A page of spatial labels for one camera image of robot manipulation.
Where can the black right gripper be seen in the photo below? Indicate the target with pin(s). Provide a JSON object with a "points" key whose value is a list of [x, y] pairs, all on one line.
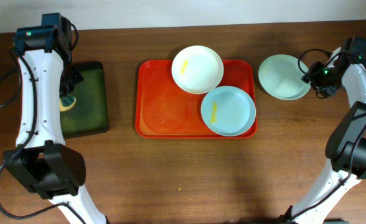
{"points": [[314, 75]]}

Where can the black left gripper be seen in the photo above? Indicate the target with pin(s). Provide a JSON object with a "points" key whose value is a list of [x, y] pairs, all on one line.
{"points": [[68, 88]]}

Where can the yellow green sponge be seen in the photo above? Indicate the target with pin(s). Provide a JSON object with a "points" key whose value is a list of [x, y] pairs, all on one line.
{"points": [[67, 103]]}

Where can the pale green plate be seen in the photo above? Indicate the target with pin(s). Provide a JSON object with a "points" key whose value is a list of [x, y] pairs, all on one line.
{"points": [[280, 77]]}

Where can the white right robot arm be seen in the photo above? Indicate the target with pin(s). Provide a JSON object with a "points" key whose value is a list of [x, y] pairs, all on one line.
{"points": [[346, 148]]}

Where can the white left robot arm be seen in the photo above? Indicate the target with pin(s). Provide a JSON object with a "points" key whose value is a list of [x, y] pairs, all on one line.
{"points": [[42, 163]]}

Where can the dark green tray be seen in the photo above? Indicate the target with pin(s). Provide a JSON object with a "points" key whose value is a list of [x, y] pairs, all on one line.
{"points": [[89, 114]]}

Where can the red plastic tray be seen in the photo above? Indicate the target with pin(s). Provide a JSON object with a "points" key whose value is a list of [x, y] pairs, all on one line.
{"points": [[164, 111]]}

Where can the light blue plate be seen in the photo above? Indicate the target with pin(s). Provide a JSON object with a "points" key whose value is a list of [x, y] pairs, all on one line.
{"points": [[228, 111]]}

